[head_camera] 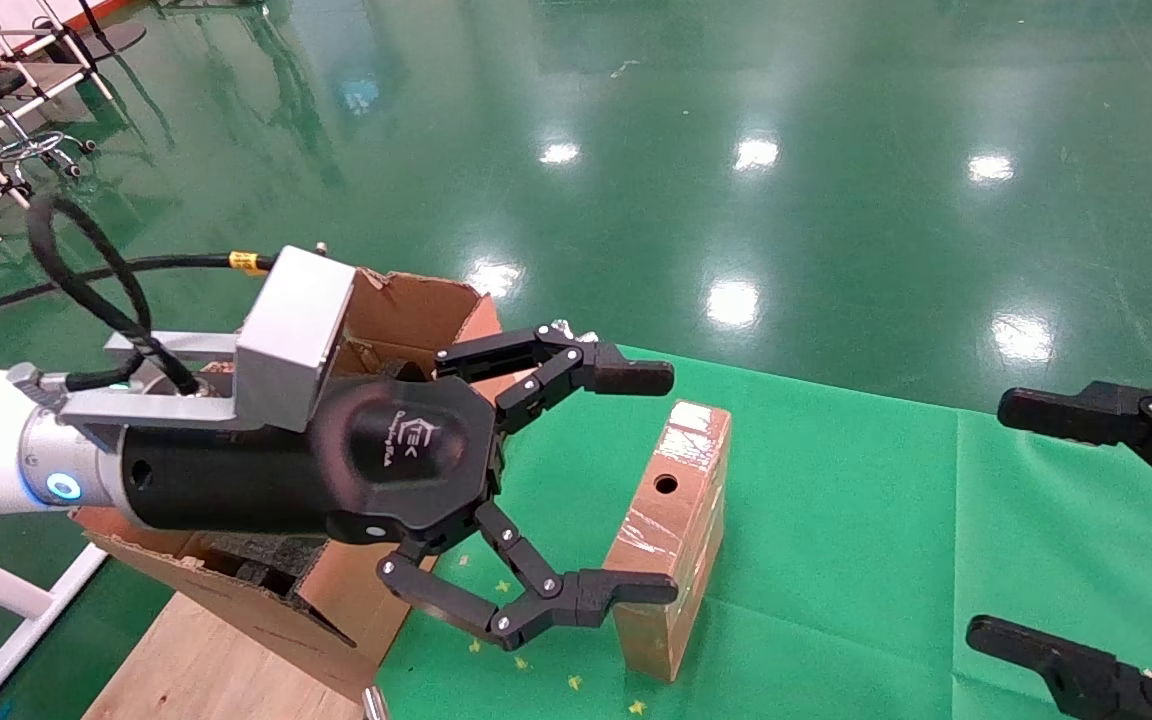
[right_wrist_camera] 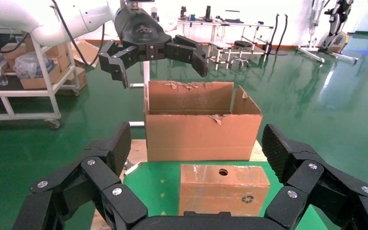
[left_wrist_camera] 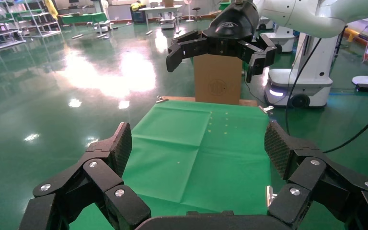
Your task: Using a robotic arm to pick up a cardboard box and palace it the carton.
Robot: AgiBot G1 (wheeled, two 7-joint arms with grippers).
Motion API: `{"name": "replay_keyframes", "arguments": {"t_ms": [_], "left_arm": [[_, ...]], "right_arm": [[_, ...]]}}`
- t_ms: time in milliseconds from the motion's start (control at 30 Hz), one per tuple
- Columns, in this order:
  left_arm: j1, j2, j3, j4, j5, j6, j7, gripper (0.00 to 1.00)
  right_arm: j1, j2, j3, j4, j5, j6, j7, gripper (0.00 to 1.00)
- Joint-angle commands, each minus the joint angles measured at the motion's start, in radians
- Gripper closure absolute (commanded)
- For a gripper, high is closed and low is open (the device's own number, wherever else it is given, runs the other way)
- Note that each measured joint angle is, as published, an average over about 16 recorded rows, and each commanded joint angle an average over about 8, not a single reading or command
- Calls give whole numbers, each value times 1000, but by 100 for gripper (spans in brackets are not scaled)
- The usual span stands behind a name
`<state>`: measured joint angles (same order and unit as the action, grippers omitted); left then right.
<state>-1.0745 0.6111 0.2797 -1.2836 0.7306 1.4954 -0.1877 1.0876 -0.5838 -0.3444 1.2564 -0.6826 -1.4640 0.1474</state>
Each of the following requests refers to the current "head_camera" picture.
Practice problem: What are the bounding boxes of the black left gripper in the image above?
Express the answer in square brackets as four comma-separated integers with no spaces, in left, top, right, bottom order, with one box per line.
[121,322,679,651]

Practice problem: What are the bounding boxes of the small taped cardboard box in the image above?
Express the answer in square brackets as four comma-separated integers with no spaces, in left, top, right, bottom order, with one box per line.
[603,400,734,683]

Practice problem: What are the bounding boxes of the large open cardboard carton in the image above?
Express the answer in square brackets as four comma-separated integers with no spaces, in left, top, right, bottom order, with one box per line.
[71,265,502,701]

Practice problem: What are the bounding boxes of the green table cloth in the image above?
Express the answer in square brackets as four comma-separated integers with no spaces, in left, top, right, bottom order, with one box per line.
[376,345,1152,720]

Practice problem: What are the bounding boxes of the black foam insert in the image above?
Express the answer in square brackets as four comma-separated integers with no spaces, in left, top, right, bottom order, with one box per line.
[198,530,332,601]

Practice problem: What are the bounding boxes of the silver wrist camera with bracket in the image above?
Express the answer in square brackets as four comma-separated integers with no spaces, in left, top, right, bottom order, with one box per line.
[56,245,357,431]

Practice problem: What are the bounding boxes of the black cable with yellow tag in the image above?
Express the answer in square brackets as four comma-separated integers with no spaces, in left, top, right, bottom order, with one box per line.
[0,195,279,396]

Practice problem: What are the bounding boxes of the white tube frame rack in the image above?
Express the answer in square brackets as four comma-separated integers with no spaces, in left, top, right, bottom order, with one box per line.
[0,0,117,246]

